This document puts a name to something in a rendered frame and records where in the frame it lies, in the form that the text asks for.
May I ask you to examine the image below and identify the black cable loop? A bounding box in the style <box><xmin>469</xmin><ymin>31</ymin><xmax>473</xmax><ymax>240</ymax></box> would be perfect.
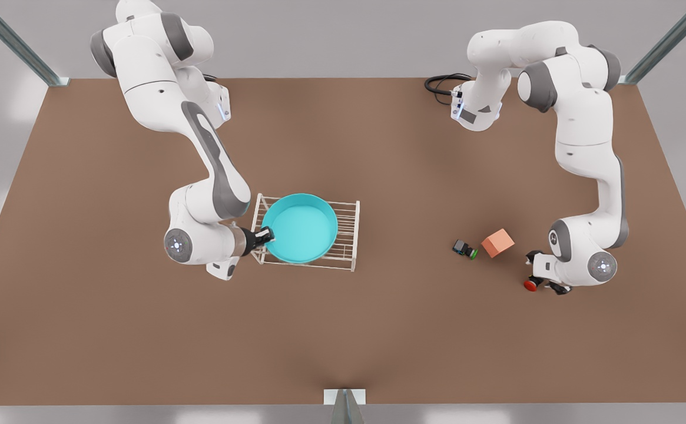
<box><xmin>424</xmin><ymin>73</ymin><xmax>474</xmax><ymax>107</ymax></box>

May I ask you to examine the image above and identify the white wire shelf rack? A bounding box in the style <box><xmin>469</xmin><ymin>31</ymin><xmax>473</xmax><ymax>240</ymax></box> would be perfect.
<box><xmin>251</xmin><ymin>193</ymin><xmax>360</xmax><ymax>272</ymax></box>

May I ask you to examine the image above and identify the green button switch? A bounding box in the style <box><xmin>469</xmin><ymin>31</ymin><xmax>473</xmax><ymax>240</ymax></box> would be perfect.
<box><xmin>452</xmin><ymin>238</ymin><xmax>479</xmax><ymax>260</ymax></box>

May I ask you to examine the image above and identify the silver frame post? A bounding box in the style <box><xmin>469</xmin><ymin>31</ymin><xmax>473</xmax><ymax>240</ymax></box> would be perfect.
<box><xmin>0</xmin><ymin>0</ymin><xmax>70</xmax><ymax>87</ymax></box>
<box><xmin>324</xmin><ymin>388</ymin><xmax>367</xmax><ymax>424</ymax></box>
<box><xmin>618</xmin><ymin>0</ymin><xmax>686</xmax><ymax>85</ymax></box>

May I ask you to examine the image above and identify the orange cube block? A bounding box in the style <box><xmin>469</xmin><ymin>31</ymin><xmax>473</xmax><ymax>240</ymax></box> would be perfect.
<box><xmin>481</xmin><ymin>228</ymin><xmax>515</xmax><ymax>259</ymax></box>

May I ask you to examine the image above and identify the turquoise round plate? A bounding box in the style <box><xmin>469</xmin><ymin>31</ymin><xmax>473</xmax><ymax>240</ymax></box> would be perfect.
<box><xmin>261</xmin><ymin>193</ymin><xmax>339</xmax><ymax>264</ymax></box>

